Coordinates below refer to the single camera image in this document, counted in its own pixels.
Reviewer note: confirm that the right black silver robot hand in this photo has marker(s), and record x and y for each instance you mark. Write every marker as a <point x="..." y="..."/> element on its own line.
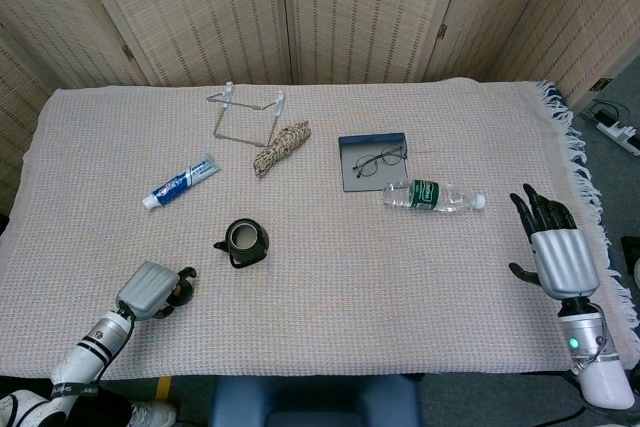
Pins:
<point x="565" y="259"/>

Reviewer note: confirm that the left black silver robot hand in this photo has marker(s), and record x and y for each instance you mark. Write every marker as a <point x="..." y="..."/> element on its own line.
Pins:
<point x="147" y="289"/>

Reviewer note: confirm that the black teapot lid wooden knob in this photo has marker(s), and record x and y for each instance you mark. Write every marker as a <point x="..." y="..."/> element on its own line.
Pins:
<point x="184" y="297"/>

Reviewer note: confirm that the black cast iron teapot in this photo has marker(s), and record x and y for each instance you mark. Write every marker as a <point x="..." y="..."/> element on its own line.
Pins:
<point x="257" y="247"/>

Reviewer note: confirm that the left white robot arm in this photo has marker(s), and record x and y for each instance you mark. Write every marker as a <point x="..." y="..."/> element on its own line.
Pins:
<point x="90" y="352"/>

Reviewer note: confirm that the blue white toothpaste tube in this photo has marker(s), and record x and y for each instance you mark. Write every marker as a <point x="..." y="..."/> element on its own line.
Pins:
<point x="175" y="186"/>

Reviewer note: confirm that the white sneaker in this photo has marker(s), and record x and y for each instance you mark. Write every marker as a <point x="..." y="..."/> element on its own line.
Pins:
<point x="155" y="413"/>

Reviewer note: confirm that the black trouser leg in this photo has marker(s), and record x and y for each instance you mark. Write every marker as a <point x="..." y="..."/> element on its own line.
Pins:
<point x="107" y="407"/>

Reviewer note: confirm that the white power strip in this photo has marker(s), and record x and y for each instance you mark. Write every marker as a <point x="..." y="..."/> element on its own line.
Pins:
<point x="617" y="132"/>

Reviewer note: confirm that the clear bottle green label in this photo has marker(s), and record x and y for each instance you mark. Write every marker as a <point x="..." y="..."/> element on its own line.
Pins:
<point x="425" y="195"/>

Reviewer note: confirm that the dark blue under cloth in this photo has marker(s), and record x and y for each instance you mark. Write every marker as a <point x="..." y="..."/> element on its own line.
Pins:
<point x="552" y="92"/>

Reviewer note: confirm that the beige waffle weave tablecloth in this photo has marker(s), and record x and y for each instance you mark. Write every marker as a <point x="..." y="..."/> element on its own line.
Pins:
<point x="375" y="287"/>

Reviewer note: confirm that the blue chair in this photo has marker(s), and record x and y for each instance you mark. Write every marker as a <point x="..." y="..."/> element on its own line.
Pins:
<point x="310" y="402"/>

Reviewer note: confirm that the open blue glasses case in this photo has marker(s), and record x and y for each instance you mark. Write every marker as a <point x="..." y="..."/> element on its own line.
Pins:
<point x="370" y="139"/>

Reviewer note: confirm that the woven bamboo folding screen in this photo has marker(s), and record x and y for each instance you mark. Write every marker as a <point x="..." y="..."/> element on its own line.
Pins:
<point x="225" y="12"/>

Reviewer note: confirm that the thin black frame glasses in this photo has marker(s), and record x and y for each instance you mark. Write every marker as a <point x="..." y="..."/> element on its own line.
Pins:
<point x="394" y="155"/>

